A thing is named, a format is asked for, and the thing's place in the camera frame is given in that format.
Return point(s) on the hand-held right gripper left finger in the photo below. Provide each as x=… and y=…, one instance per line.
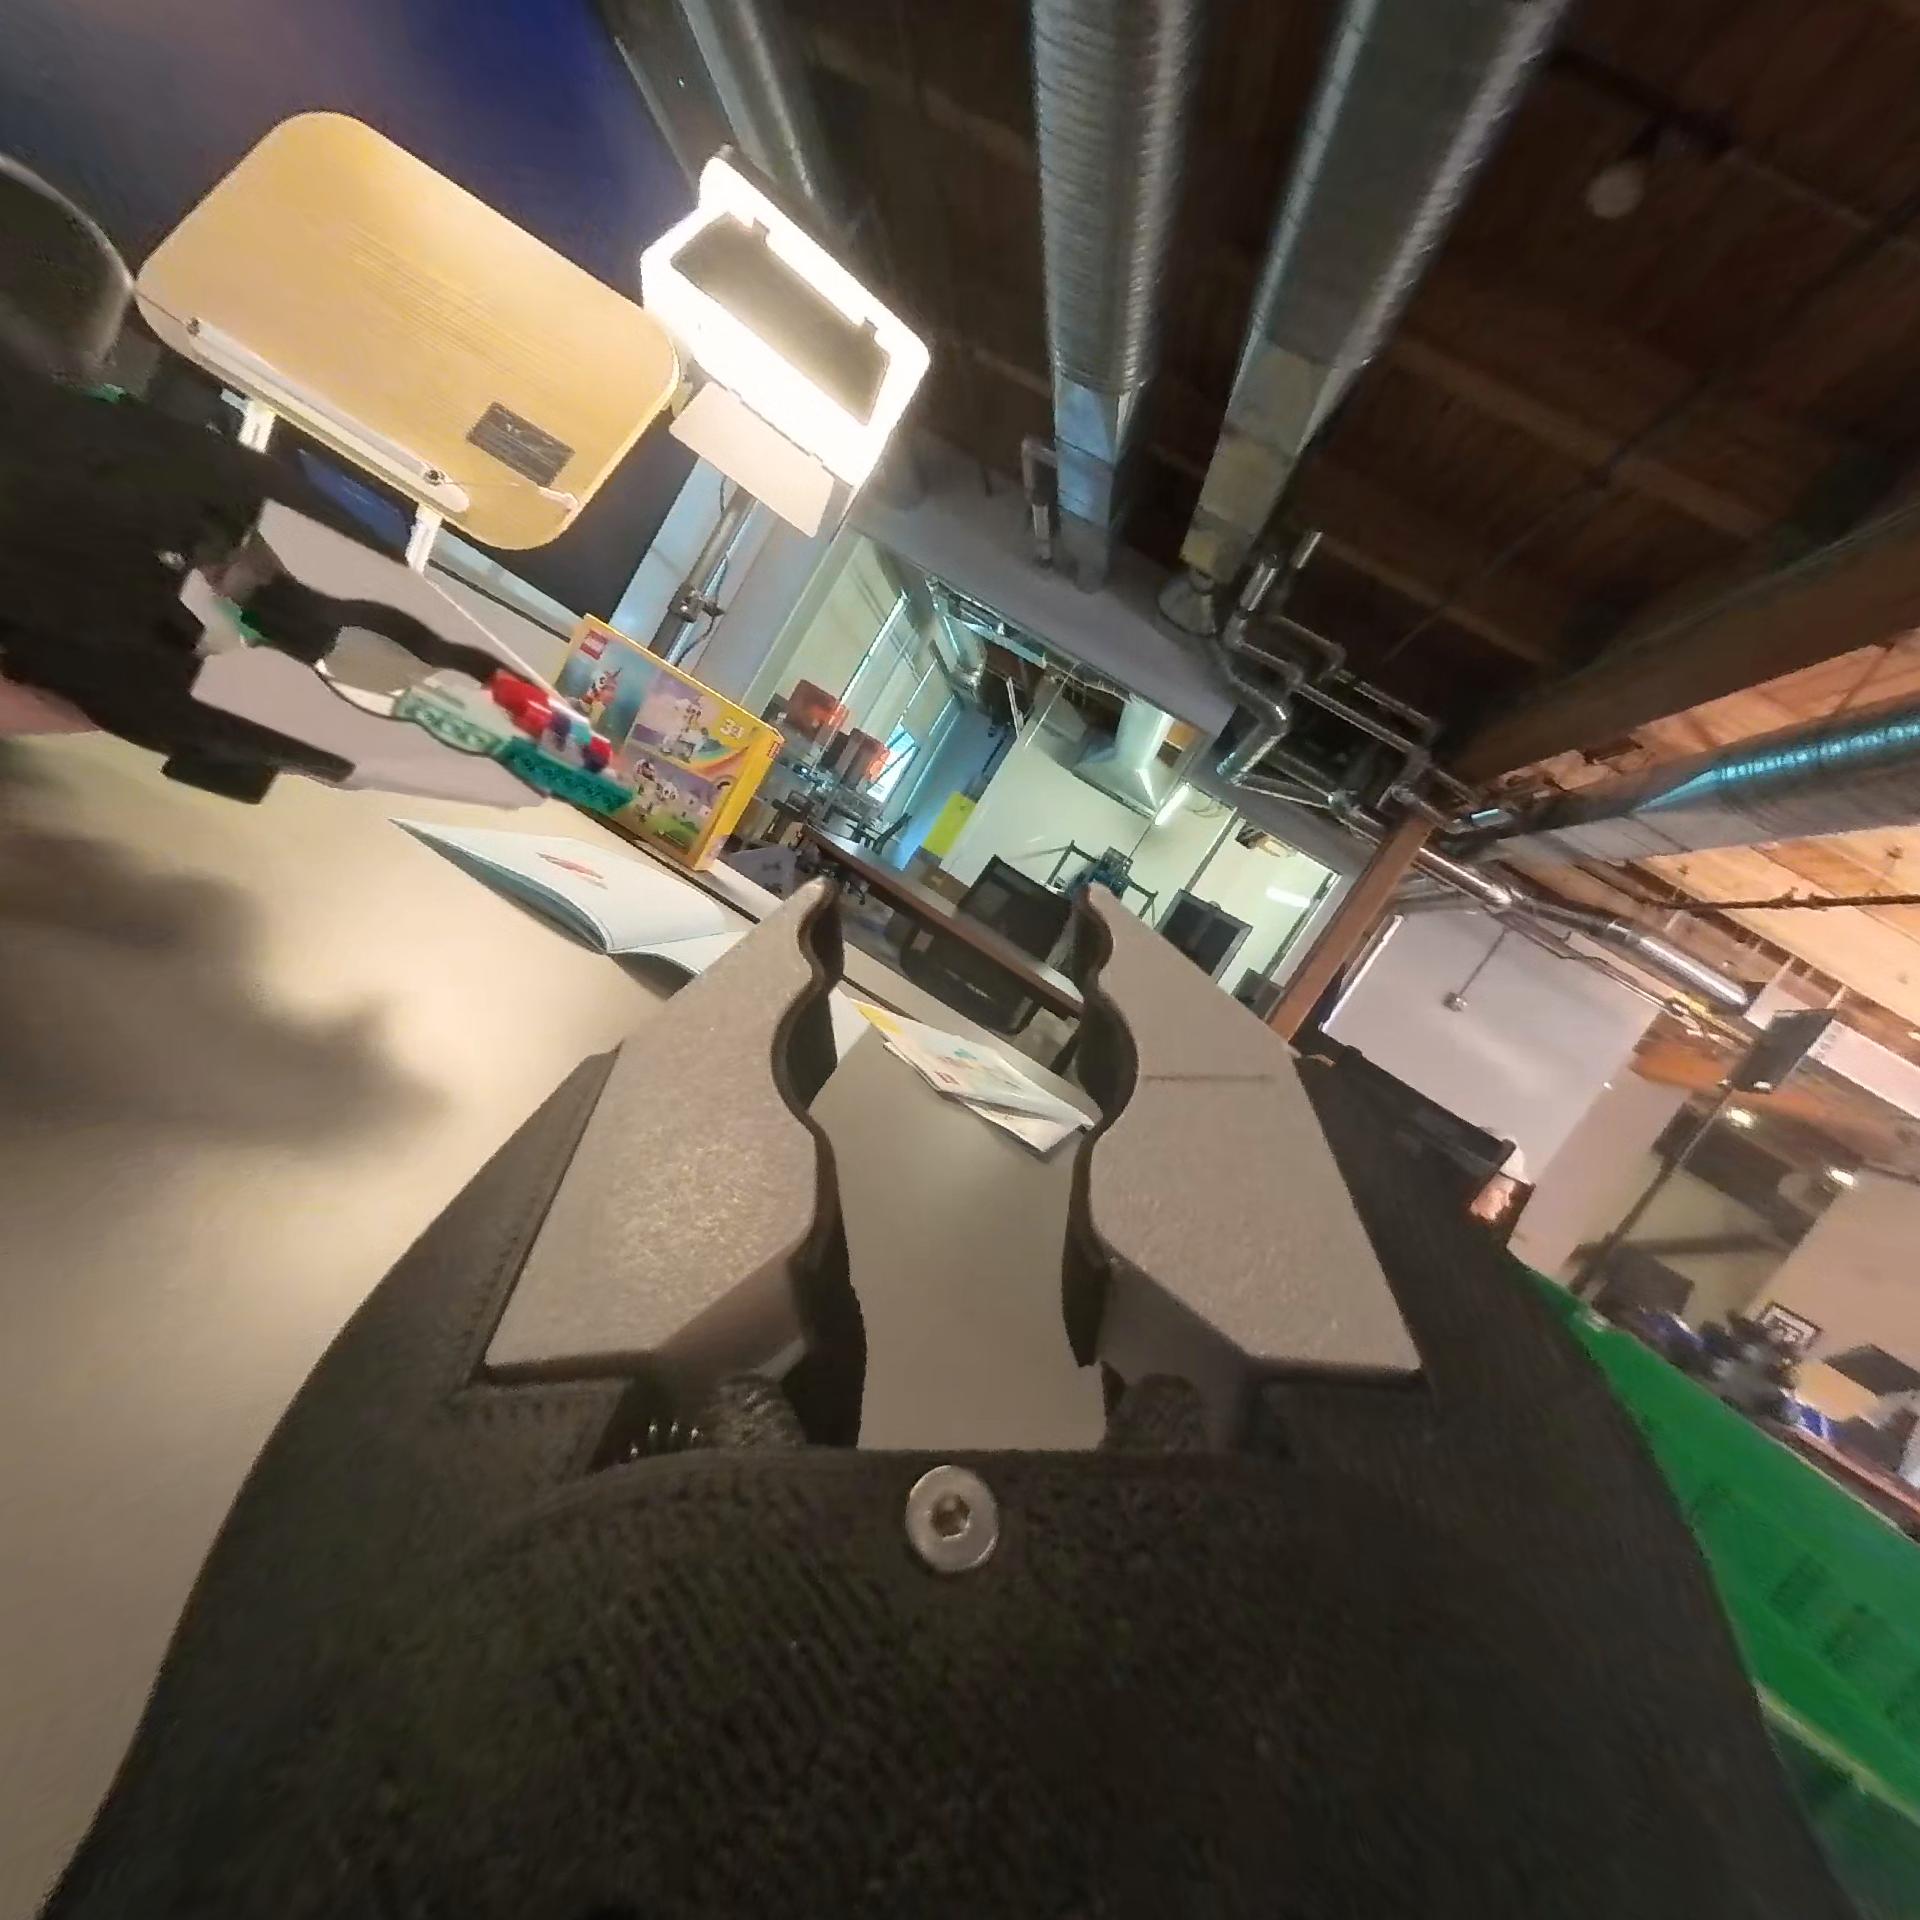
x=661, y=1200

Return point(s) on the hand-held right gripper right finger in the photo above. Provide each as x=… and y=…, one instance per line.
x=1245, y=1200

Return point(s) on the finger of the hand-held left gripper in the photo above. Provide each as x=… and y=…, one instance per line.
x=383, y=668
x=376, y=616

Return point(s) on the colourful lego balloon model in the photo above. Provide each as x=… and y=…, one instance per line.
x=539, y=751

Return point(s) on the closed lego instruction booklet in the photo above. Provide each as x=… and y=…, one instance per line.
x=975, y=1080

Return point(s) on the yellow lego box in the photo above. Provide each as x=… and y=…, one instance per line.
x=674, y=751

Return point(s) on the small blue tablet screen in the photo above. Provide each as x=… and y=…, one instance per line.
x=353, y=503

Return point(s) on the wooden book stand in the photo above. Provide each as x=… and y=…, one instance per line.
x=406, y=300

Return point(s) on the black light stand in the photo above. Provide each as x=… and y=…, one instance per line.
x=705, y=555

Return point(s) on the brown wooden table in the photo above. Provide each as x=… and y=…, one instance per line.
x=960, y=915

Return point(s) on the white studio light panel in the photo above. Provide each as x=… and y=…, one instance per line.
x=779, y=300

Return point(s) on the large dark display screen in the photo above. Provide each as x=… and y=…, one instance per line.
x=495, y=90

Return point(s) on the green plastic bin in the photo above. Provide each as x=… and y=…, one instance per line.
x=1770, y=1576

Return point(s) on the silver corrugated ceiling duct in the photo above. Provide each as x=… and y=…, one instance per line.
x=1770, y=763

